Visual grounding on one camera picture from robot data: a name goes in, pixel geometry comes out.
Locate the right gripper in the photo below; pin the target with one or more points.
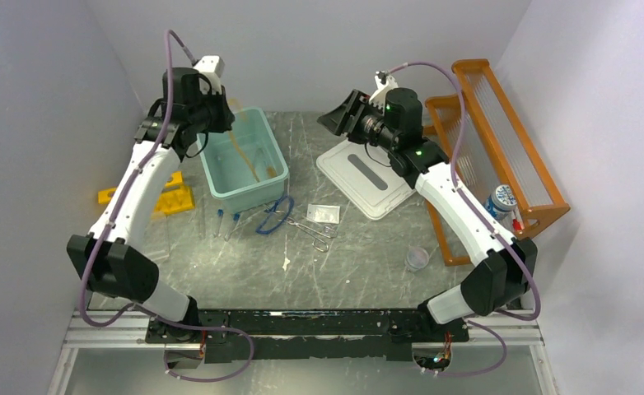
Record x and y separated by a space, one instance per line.
338 120

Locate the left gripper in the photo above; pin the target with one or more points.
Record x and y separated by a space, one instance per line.
227 117

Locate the small white plastic bag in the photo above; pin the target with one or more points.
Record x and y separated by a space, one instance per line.
323 214

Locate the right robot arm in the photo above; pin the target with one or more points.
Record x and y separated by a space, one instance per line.
503 264

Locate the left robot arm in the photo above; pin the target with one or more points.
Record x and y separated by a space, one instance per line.
108 258

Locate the white bin lid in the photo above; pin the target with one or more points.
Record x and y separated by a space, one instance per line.
363 175

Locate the teal plastic bin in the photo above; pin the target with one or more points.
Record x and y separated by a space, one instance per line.
245 168

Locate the yellow test tube rack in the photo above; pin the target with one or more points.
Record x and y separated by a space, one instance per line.
176 196

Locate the blue capped test tube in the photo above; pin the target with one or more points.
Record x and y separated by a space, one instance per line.
231 228
218 226

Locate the metal scissors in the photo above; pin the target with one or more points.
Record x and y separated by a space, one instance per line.
320 236

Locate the blue safety goggles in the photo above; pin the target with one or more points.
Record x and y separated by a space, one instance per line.
276 215

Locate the orange wooden rack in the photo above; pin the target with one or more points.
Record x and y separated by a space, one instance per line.
495 148

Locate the clear petri dish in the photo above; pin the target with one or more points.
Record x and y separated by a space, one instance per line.
416 259

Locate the white blue bottle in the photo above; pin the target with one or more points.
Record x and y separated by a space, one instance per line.
501 202

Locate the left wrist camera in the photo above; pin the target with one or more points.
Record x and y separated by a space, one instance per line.
211 66

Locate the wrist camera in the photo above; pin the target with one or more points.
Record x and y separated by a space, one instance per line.
211 66
385 83

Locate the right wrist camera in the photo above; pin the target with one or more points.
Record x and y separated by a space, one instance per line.
385 83

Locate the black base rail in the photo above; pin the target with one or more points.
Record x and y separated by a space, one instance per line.
239 334

